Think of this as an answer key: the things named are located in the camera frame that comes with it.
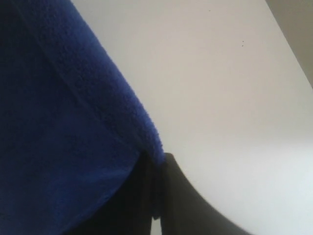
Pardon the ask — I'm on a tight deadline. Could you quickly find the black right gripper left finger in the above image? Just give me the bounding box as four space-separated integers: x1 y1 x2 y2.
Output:
65 153 153 235

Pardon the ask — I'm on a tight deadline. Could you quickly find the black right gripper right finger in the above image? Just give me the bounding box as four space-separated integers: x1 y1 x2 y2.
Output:
156 153 249 235

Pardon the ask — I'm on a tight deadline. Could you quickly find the blue towel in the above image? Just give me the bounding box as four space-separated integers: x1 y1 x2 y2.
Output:
0 0 164 235

